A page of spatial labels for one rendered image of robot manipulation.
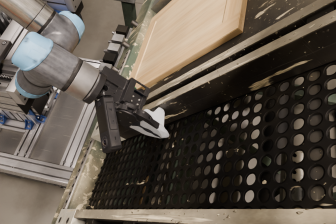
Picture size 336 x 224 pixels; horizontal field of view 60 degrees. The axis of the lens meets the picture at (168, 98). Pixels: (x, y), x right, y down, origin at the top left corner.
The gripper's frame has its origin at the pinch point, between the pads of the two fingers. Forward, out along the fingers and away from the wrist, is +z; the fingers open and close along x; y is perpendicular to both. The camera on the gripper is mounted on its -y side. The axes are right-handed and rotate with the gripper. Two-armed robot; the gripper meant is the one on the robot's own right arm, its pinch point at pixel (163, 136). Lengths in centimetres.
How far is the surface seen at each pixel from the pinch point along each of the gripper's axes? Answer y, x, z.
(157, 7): 72, 35, -1
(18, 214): -18, 147, 5
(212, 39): 25.8, -10.0, 0.1
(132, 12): 93, 69, -2
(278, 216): -18.8, -35.2, -4.4
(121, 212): -18.8, -0.5, -4.5
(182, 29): 40.9, 7.4, 0.2
